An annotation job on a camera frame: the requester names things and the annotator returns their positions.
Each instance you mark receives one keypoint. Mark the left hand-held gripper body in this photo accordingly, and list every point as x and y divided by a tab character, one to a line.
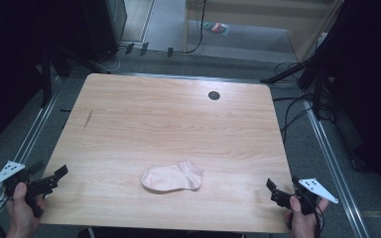
16	180

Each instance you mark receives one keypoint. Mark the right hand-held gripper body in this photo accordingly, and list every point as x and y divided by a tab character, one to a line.
307	196

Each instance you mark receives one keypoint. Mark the person's right hand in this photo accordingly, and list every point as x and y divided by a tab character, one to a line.
302	221

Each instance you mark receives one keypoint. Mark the person's left hand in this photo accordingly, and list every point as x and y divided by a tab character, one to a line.
21	214

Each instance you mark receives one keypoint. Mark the black metal stand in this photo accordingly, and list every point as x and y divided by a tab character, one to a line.
46	77

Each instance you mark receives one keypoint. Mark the black tripod stand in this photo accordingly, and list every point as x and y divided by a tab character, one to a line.
311	71

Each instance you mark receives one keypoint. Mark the black cabinet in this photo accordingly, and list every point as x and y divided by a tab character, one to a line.
104	28

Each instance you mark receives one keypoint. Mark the colourful packet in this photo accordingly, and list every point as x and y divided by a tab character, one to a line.
217	27

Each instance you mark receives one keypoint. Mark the silver floor rail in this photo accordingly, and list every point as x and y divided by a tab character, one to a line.
335	165
29	139

